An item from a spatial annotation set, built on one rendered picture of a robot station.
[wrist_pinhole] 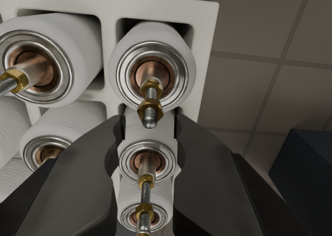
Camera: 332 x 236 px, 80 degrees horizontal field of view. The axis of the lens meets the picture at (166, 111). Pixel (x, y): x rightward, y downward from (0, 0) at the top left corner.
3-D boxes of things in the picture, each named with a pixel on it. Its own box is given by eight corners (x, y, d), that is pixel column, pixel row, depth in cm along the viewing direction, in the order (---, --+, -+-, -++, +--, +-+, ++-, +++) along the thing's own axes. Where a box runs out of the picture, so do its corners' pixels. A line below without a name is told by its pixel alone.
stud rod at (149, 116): (158, 79, 20) (158, 118, 13) (156, 88, 20) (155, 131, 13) (147, 77, 19) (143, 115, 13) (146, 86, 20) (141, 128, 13)
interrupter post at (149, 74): (147, 91, 22) (146, 104, 19) (137, 71, 21) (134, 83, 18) (167, 82, 22) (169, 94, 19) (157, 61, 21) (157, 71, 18)
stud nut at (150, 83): (164, 82, 18) (164, 86, 17) (160, 98, 19) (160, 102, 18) (143, 78, 18) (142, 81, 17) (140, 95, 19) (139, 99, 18)
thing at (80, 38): (89, 75, 39) (44, 125, 23) (49, 33, 35) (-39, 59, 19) (126, 45, 37) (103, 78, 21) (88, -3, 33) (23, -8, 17)
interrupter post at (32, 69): (39, 84, 21) (20, 97, 18) (19, 66, 20) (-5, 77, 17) (54, 71, 21) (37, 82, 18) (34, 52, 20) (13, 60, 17)
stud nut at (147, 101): (165, 100, 15) (166, 105, 14) (161, 120, 16) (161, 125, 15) (139, 96, 14) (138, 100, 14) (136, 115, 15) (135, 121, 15)
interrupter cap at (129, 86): (138, 117, 24) (137, 121, 23) (102, 59, 20) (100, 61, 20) (197, 92, 22) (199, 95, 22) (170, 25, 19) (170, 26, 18)
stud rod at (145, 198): (142, 172, 26) (137, 231, 19) (144, 166, 25) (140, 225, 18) (149, 174, 26) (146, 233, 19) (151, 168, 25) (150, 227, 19)
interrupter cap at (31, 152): (33, 123, 23) (30, 127, 23) (95, 148, 26) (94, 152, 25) (19, 166, 26) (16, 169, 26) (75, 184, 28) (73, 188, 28)
